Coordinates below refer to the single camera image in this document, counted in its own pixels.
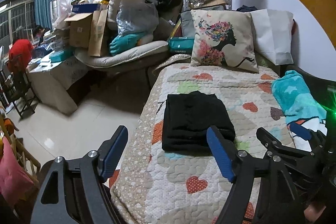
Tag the black pants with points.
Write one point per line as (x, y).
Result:
(187, 118)

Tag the person in red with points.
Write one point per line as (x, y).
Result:
(20, 54)

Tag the pink cushion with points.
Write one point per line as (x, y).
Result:
(15, 183)

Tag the cloth covered table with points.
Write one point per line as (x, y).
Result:
(51, 82)

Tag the teal plush glove toy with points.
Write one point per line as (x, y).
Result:
(121, 44)

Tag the beige padded recliner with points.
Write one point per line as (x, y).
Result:
(136, 58)

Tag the grey fabric bag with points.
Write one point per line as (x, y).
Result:
(187, 24)

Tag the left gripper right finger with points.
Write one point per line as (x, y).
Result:
(278, 200)

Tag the turquoise star blanket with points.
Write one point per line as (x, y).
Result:
(298, 105)

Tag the grey plastic bag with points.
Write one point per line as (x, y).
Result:
(136, 16)

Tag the blue flat box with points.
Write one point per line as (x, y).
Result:
(86, 8)

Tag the teal tissue pack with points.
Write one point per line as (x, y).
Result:
(181, 45)

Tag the floral woman print cushion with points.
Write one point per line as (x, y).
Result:
(223, 38)

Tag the brown paper bag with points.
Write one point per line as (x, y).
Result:
(97, 42)

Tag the white pillow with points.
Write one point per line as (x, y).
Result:
(272, 30)

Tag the white plastic bag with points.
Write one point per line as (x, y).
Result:
(60, 10)

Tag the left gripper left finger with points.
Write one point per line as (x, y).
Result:
(74, 191)

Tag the wooden chair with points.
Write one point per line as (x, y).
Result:
(30, 164)

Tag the brown cardboard box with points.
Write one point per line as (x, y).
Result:
(80, 29)

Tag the heart pattern quilt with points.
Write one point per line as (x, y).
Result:
(155, 186)

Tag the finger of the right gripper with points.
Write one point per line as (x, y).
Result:
(307, 136)
(298, 162)

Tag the black folding chair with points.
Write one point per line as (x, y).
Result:
(20, 92)

